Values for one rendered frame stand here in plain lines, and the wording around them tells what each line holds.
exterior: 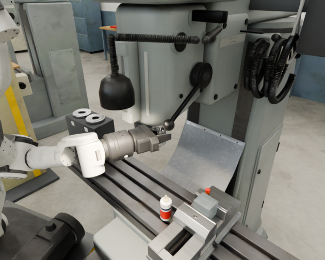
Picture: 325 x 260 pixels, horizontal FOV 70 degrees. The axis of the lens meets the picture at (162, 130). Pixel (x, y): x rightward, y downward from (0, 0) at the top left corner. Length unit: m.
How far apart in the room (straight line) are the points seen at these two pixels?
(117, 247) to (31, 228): 0.65
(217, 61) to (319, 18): 0.25
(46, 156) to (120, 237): 0.44
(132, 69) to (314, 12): 0.44
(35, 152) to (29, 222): 0.79
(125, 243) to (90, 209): 1.31
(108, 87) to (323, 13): 0.51
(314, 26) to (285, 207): 1.95
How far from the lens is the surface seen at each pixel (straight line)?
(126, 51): 0.58
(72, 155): 0.78
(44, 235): 1.40
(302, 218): 2.43
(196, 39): 0.42
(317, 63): 4.84
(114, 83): 0.46
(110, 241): 1.01
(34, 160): 0.81
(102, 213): 2.22
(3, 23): 0.59
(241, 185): 1.21
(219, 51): 0.71
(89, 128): 1.11
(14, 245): 1.49
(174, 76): 0.60
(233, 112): 1.03
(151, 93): 0.61
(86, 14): 7.90
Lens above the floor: 1.65
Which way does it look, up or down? 30 degrees down
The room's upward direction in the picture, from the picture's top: straight up
